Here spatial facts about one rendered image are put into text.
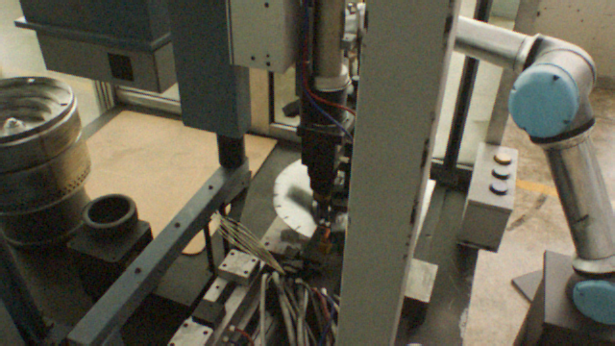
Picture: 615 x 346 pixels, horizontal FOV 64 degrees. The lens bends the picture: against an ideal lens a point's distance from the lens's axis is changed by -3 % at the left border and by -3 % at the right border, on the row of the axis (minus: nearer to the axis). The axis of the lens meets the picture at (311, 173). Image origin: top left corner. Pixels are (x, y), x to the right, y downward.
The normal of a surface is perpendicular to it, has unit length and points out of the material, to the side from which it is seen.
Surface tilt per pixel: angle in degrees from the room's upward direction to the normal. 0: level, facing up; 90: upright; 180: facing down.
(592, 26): 92
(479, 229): 90
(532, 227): 0
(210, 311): 0
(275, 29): 90
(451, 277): 0
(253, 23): 90
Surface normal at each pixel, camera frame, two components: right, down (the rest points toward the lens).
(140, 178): 0.02, -0.80
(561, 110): -0.66, 0.34
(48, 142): 0.83, 0.34
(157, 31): 0.93, 0.23
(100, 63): -0.36, 0.55
